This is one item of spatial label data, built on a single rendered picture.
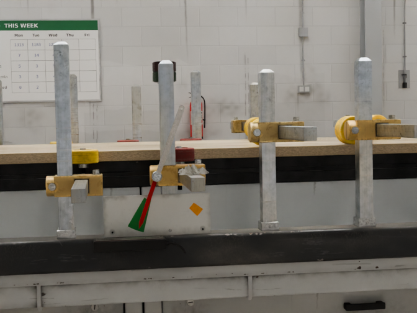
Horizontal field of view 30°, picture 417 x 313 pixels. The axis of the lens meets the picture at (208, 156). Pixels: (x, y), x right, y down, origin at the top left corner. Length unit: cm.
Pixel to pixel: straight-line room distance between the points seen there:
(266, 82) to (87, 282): 66
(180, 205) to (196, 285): 21
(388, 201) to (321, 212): 20
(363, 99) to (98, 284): 81
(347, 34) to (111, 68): 284
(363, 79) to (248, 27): 729
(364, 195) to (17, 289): 89
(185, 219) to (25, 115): 725
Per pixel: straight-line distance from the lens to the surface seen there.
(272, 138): 193
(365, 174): 201
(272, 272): 199
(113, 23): 911
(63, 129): 190
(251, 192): 216
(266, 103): 193
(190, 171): 170
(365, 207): 201
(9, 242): 191
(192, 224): 191
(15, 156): 211
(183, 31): 915
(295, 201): 219
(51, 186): 189
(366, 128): 199
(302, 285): 203
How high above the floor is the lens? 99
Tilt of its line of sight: 3 degrees down
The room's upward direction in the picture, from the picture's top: 1 degrees counter-clockwise
